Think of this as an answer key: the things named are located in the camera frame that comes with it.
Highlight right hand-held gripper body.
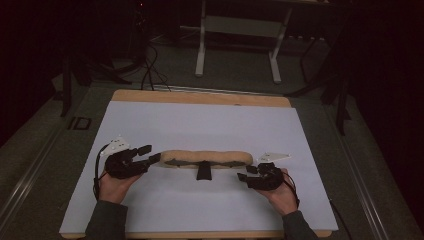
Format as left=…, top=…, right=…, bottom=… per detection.
left=248, top=152, right=292, bottom=191

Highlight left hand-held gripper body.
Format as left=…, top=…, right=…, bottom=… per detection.
left=99, top=135, right=148, bottom=180

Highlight person's left hand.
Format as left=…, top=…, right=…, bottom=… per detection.
left=98, top=170, right=143, bottom=205

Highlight person's right hand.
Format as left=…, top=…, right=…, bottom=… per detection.
left=255, top=168, right=300, bottom=217

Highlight white table mat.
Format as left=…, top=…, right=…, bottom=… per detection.
left=59, top=100, right=340, bottom=234

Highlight silver floor strip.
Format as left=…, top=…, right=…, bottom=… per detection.
left=151, top=84, right=284, bottom=98

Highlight black metal stand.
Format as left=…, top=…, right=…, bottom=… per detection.
left=284, top=33, right=353, bottom=137

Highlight white metal stand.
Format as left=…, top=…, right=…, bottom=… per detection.
left=194, top=0, right=294, bottom=84

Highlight black floor bracket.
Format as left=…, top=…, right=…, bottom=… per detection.
left=67, top=116, right=93, bottom=131

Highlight black floor cables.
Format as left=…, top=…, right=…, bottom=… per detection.
left=133, top=9, right=173, bottom=93

